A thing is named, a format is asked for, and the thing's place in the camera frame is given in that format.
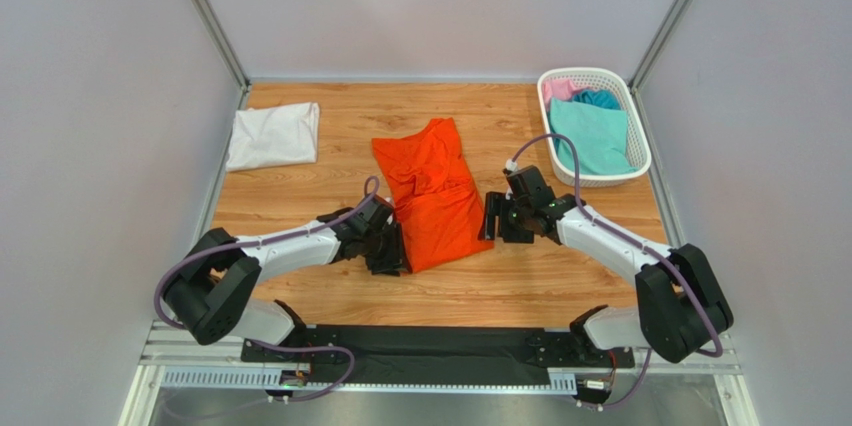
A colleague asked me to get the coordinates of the orange t-shirt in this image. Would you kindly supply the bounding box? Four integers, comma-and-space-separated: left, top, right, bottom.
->
371, 118, 493, 273

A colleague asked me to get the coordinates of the right aluminium corner post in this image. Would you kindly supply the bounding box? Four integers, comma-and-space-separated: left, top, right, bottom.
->
630, 0, 693, 92

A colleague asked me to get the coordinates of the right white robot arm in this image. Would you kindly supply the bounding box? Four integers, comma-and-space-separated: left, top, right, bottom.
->
479, 166, 734, 363

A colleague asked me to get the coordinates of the blue t-shirt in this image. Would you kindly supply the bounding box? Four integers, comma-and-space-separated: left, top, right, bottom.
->
571, 89, 621, 110

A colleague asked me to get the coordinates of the pink t-shirt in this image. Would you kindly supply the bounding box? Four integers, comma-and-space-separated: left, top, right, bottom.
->
540, 78, 582, 108

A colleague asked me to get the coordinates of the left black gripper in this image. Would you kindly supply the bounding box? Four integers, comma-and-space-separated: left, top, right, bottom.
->
361, 222, 414, 277

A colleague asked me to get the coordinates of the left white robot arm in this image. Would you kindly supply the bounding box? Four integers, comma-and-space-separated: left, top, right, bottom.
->
154, 195, 411, 346

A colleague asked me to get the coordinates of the purple cable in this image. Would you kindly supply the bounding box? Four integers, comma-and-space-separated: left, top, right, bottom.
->
152, 176, 381, 403
504, 133, 725, 410

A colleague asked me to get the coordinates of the teal t-shirt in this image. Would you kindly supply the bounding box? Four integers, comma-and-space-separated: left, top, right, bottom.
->
548, 99, 636, 176

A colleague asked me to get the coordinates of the left aluminium corner post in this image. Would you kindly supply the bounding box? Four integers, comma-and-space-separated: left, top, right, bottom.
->
190, 0, 251, 92

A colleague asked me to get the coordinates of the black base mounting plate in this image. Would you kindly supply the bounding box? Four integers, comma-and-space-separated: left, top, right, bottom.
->
241, 325, 635, 386

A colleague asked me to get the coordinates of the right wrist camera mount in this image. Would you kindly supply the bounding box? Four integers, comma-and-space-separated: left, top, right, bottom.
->
504, 158, 519, 172

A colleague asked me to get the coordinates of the aluminium corner post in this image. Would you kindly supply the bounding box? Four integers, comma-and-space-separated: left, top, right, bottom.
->
190, 0, 251, 92
630, 0, 693, 92

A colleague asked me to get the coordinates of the aluminium frame rail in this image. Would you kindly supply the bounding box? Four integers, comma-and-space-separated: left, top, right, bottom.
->
120, 323, 757, 425

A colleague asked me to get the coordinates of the white t-shirt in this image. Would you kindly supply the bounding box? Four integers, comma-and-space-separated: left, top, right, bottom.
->
226, 102, 320, 172

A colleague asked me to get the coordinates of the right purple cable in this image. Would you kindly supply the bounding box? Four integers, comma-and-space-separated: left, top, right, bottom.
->
504, 133, 725, 410

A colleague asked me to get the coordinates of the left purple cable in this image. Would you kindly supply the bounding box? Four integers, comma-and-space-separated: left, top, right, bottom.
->
152, 176, 381, 403

